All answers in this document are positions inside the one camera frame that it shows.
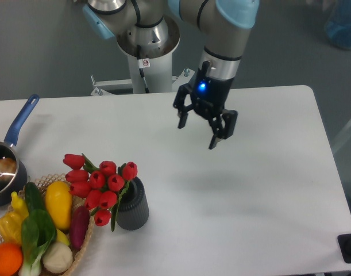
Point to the blue handled saucepan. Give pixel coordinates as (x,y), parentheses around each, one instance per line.
(7,151)

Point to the dark grey ribbed vase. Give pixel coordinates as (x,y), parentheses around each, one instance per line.
(133,210)

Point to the purple eggplant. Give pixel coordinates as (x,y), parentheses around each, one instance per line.
(79,225)

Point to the yellow bell pepper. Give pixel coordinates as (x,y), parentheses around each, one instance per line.
(11,227)

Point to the round brown bread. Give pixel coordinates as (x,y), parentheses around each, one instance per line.
(8,167)

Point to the green bok choy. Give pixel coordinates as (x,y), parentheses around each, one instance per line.
(38,232)

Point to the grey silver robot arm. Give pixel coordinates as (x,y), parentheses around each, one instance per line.
(148,38)

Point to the red tulip bouquet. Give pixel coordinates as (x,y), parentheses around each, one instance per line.
(102,187)

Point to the dark green cucumber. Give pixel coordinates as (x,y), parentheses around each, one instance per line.
(33,198)

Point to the black device at table edge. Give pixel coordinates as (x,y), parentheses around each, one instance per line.
(345,246)

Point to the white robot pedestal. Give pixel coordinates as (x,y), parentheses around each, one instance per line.
(146,76)

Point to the orange fruit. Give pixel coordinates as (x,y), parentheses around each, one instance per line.
(10,258)

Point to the yellow squash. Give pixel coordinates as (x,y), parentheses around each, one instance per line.
(58,202)

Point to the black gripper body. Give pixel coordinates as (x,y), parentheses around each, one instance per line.
(209,94)

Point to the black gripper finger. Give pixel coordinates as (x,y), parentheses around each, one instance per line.
(183,91)
(222,125)

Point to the beige garlic bulb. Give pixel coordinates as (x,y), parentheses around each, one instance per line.
(58,258)

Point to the blue translucent container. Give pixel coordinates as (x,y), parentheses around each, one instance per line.
(338,26)

